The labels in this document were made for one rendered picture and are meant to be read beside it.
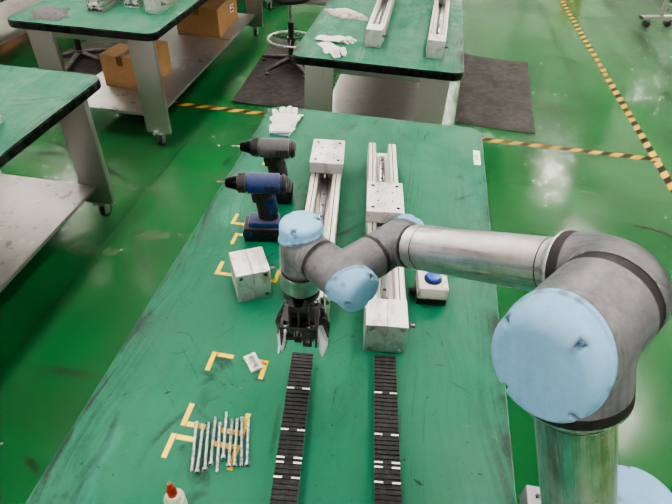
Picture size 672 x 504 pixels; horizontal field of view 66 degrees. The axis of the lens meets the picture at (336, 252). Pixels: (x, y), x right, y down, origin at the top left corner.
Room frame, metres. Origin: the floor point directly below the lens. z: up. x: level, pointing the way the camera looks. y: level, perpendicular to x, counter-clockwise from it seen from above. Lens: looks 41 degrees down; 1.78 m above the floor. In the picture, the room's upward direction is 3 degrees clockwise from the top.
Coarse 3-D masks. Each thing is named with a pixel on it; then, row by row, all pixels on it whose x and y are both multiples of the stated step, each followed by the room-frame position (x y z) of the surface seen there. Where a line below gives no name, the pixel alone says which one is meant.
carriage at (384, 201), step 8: (368, 184) 1.35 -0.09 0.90; (376, 184) 1.36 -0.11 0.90; (384, 184) 1.36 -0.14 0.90; (392, 184) 1.36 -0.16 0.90; (400, 184) 1.36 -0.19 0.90; (368, 192) 1.31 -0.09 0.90; (376, 192) 1.31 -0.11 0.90; (384, 192) 1.31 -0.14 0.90; (392, 192) 1.32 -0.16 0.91; (400, 192) 1.32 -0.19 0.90; (368, 200) 1.27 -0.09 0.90; (376, 200) 1.27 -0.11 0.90; (384, 200) 1.27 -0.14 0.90; (392, 200) 1.27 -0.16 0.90; (400, 200) 1.28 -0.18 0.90; (368, 208) 1.23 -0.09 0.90; (376, 208) 1.23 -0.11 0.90; (384, 208) 1.23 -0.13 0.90; (392, 208) 1.23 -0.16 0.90; (400, 208) 1.24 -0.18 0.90; (368, 216) 1.21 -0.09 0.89; (376, 216) 1.21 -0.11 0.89; (384, 216) 1.21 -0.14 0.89; (392, 216) 1.21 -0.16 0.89
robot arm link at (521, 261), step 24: (408, 216) 0.73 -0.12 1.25; (384, 240) 0.66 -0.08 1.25; (408, 240) 0.64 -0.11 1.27; (432, 240) 0.61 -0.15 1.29; (456, 240) 0.59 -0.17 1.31; (480, 240) 0.57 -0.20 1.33; (504, 240) 0.55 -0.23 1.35; (528, 240) 0.53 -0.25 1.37; (552, 240) 0.50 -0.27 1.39; (576, 240) 0.48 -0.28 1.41; (600, 240) 0.46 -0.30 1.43; (624, 240) 0.45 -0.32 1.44; (408, 264) 0.63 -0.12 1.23; (432, 264) 0.59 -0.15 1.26; (456, 264) 0.56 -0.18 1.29; (480, 264) 0.54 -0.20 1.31; (504, 264) 0.52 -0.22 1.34; (528, 264) 0.50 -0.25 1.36; (552, 264) 0.47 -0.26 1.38; (648, 264) 0.40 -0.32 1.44; (528, 288) 0.49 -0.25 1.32
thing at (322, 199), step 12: (312, 180) 1.42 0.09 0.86; (324, 180) 1.47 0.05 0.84; (336, 180) 1.43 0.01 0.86; (312, 192) 1.35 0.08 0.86; (324, 192) 1.40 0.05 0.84; (336, 192) 1.36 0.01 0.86; (312, 204) 1.29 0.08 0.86; (324, 204) 1.33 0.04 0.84; (336, 204) 1.29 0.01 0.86; (324, 216) 1.27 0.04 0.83; (336, 216) 1.23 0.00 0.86; (324, 228) 1.22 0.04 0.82; (336, 228) 1.22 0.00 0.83; (324, 300) 0.90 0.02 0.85
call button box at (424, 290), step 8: (416, 272) 1.05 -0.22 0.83; (424, 272) 1.04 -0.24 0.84; (416, 280) 1.03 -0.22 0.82; (424, 280) 1.00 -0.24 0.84; (440, 280) 1.00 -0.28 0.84; (416, 288) 1.00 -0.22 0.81; (424, 288) 0.97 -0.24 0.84; (432, 288) 0.97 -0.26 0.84; (440, 288) 0.98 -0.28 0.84; (448, 288) 0.98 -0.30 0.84; (416, 296) 0.98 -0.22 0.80; (424, 296) 0.97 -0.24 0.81; (432, 296) 0.97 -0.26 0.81; (440, 296) 0.97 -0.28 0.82; (432, 304) 0.97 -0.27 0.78; (440, 304) 0.97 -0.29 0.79
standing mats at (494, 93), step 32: (320, 0) 6.71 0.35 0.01; (64, 64) 4.35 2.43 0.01; (96, 64) 4.39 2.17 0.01; (256, 64) 4.60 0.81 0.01; (288, 64) 4.62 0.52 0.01; (480, 64) 4.88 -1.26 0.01; (512, 64) 4.92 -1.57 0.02; (256, 96) 3.91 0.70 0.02; (288, 96) 3.94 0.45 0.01; (480, 96) 4.15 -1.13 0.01; (512, 96) 4.18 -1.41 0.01; (512, 128) 3.60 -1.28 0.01
